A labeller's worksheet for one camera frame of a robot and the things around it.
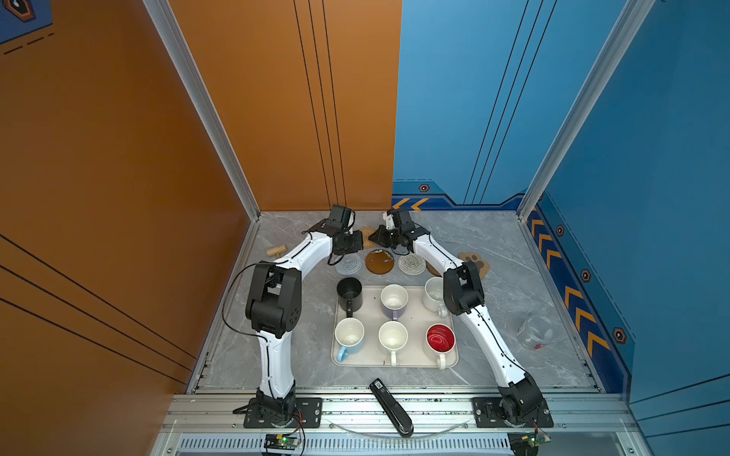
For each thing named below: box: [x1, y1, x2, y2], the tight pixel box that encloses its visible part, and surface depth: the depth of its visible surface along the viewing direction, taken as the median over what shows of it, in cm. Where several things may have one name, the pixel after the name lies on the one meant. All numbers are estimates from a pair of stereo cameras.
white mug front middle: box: [378, 320, 409, 367], surface depth 81 cm
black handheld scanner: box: [368, 378, 414, 438], surface depth 75 cm
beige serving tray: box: [330, 285, 460, 370], surface depth 85 cm
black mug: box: [336, 276, 365, 319], surface depth 91 cm
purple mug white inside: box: [380, 283, 409, 322], surface depth 89 cm
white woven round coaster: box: [397, 253, 427, 276], surface depth 104 cm
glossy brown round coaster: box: [365, 248, 396, 275], surface depth 107 cm
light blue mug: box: [334, 317, 365, 363], surface depth 81 cm
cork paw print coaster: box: [458, 252, 491, 281], surface depth 107 cm
